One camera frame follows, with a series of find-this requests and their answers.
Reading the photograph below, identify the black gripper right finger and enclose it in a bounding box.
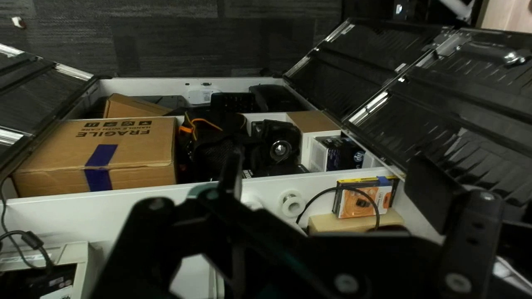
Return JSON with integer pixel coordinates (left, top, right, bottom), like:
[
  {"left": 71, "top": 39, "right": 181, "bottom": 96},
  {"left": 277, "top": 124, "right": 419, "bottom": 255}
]
[{"left": 439, "top": 187, "right": 507, "bottom": 299}]

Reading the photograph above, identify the black device with orange wires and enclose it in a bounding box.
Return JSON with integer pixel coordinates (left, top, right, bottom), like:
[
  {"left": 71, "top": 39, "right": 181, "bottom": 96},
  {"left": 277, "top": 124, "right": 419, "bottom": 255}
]
[{"left": 181, "top": 106, "right": 252, "bottom": 181}]

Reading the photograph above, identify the white metal shelf unit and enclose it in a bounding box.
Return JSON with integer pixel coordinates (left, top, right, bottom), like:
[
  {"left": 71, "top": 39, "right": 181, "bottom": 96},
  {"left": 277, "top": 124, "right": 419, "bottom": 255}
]
[{"left": 0, "top": 74, "right": 445, "bottom": 299}]

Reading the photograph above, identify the wire rack cart left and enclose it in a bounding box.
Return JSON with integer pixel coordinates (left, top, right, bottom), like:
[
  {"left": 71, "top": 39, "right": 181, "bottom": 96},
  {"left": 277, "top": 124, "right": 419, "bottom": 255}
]
[{"left": 284, "top": 18, "right": 532, "bottom": 222}]

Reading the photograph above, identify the white box with dark window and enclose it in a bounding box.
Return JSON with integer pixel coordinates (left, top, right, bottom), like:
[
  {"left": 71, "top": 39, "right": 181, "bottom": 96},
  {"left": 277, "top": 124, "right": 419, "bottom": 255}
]
[{"left": 301, "top": 129, "right": 384, "bottom": 172}]

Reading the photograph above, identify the thin black looped cable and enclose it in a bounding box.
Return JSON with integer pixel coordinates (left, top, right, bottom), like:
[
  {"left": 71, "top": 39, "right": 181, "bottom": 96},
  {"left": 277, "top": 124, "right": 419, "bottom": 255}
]
[{"left": 294, "top": 184, "right": 384, "bottom": 230}]

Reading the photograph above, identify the tan flat cardboard box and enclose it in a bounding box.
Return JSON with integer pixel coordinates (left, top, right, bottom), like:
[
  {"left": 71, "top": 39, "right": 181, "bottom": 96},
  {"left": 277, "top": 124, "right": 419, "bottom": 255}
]
[{"left": 286, "top": 109, "right": 341, "bottom": 134}]

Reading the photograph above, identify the white box device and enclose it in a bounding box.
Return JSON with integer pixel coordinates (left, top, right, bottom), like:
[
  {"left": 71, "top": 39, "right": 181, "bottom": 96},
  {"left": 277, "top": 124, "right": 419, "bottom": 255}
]
[{"left": 0, "top": 240, "right": 91, "bottom": 299}]

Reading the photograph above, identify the plain small cardboard box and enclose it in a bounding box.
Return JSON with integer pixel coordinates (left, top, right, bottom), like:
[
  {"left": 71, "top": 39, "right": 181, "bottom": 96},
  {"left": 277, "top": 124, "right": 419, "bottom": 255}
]
[{"left": 103, "top": 91, "right": 174, "bottom": 119}]

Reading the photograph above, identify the light wooden block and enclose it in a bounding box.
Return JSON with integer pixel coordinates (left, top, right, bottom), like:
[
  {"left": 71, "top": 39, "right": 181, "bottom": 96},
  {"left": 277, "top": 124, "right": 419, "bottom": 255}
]
[{"left": 306, "top": 209, "right": 407, "bottom": 237}]

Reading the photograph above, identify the black camera device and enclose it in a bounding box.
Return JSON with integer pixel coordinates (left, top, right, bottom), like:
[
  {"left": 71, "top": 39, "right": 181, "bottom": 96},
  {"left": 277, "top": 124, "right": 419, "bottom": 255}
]
[{"left": 249, "top": 117, "right": 304, "bottom": 179}]

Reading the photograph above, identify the cardboard box with blue tape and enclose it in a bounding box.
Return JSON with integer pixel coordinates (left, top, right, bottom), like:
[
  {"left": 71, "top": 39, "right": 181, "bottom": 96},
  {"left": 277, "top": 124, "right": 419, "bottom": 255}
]
[{"left": 11, "top": 114, "right": 179, "bottom": 199}]

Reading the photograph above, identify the black cable with ferrite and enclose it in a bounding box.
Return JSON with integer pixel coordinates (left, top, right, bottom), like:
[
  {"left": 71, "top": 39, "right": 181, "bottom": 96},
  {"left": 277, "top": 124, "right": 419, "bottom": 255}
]
[{"left": 0, "top": 192, "right": 56, "bottom": 270}]

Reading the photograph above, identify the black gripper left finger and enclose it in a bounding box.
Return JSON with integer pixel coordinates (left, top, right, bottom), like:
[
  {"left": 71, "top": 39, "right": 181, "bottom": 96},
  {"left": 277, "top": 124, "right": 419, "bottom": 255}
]
[{"left": 89, "top": 194, "right": 188, "bottom": 299}]

